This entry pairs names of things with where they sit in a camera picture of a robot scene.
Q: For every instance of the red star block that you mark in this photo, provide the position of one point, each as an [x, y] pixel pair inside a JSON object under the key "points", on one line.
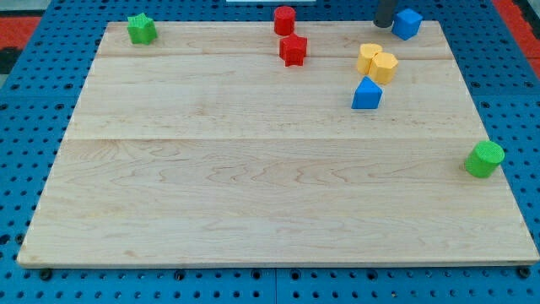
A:
{"points": [[293, 50]]}

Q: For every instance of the green star block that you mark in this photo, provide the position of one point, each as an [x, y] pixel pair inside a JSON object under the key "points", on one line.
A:
{"points": [[141, 29]]}

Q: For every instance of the blue triangle block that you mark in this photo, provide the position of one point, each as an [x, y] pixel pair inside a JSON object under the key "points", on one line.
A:
{"points": [[367, 95]]}

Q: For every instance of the red cylinder block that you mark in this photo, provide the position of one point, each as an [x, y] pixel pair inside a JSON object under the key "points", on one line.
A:
{"points": [[284, 20]]}

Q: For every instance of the yellow heart block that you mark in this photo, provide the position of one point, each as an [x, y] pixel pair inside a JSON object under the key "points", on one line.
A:
{"points": [[367, 51]]}

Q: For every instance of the yellow hexagon block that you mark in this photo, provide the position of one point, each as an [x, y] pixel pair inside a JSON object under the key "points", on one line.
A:
{"points": [[383, 68]]}

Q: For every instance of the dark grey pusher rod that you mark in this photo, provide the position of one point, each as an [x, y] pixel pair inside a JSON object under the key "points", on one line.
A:
{"points": [[384, 13]]}

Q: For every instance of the blue cube block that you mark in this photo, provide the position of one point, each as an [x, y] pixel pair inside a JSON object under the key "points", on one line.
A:
{"points": [[406, 24]]}

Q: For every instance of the green cylinder block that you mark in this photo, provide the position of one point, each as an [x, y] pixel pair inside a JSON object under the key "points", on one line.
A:
{"points": [[485, 157]]}

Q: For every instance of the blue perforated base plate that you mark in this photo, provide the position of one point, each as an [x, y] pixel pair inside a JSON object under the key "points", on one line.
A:
{"points": [[40, 93]]}

